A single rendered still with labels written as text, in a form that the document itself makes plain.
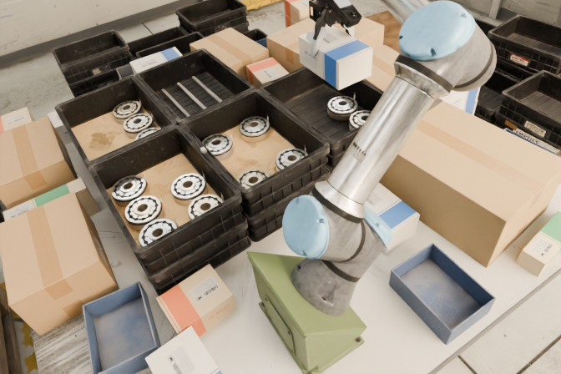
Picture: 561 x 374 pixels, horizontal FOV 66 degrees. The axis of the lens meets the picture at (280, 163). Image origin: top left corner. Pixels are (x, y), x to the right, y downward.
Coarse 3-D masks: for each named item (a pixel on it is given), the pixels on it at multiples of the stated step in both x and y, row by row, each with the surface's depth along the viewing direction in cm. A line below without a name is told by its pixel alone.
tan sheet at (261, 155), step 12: (228, 132) 148; (276, 132) 146; (240, 144) 142; (252, 144) 142; (264, 144) 141; (276, 144) 141; (288, 144) 140; (240, 156) 138; (252, 156) 138; (264, 156) 137; (276, 156) 137; (228, 168) 135; (240, 168) 134; (252, 168) 134; (264, 168) 133
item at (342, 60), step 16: (336, 32) 129; (304, 48) 130; (320, 48) 123; (336, 48) 122; (352, 48) 121; (368, 48) 121; (304, 64) 134; (320, 64) 126; (336, 64) 118; (352, 64) 120; (368, 64) 123; (336, 80) 121; (352, 80) 124
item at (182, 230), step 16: (176, 128) 135; (192, 144) 129; (208, 160) 125; (96, 176) 123; (224, 176) 118; (112, 208) 113; (224, 208) 110; (192, 224) 106; (128, 240) 104; (160, 240) 103; (144, 256) 103
